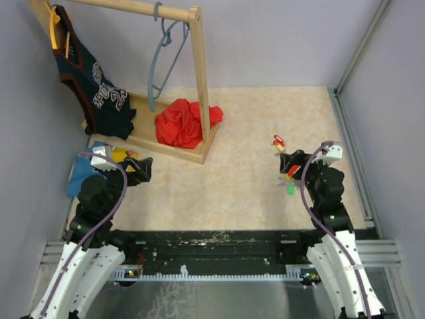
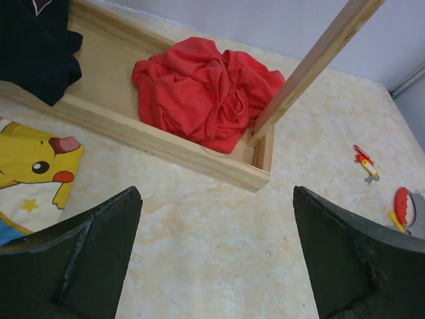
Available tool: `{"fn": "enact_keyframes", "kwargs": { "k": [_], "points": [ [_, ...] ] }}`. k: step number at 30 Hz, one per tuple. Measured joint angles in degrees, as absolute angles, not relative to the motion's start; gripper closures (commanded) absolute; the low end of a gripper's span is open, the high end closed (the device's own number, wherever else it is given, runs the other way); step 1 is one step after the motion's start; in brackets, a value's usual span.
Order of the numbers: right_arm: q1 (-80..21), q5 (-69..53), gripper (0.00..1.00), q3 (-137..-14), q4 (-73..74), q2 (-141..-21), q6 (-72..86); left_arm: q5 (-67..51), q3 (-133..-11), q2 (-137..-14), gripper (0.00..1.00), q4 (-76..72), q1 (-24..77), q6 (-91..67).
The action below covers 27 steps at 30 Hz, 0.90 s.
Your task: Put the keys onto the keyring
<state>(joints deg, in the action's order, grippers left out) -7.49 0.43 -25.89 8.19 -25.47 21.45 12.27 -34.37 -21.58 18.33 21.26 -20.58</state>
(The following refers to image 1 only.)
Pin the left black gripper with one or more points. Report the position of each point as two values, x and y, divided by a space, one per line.
142 172

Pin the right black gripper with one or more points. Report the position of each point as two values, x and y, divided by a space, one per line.
298 157

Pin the red handled metal key organizer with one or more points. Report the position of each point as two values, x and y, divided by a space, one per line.
288 174

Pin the green tagged key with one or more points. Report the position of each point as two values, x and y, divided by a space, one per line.
290 189

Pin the yellow tagged key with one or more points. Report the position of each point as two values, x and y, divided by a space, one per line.
280 148

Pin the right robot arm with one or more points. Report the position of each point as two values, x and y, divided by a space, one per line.
331 248

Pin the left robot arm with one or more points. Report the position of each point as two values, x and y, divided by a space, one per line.
92 249

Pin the red tagged key near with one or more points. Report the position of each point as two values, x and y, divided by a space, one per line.
277 143

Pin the red tagged key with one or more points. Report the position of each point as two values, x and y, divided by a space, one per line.
277 143
278 138

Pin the red tagged key far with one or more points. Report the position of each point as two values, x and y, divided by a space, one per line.
278 138

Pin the wooden clothes rack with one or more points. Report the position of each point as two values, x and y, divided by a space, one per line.
156 52

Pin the blue pikachu shirt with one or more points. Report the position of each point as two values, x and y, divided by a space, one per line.
83 169

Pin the red crumpled shirt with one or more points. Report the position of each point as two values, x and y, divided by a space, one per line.
179 125

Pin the navy basketball jersey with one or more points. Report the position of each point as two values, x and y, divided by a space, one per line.
106 108

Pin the yellow plastic hanger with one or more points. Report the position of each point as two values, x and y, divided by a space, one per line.
54 34

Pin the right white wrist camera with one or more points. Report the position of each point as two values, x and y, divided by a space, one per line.
331 154

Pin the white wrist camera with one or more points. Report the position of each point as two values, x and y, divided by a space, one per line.
100 161
331 154

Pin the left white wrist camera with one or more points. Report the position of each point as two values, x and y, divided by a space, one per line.
100 161

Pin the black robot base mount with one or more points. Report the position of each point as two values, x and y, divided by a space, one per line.
217 252

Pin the grey slotted cable duct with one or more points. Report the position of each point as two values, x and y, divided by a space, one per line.
124 275

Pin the aluminium frame rail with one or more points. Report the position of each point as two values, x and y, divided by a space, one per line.
379 251

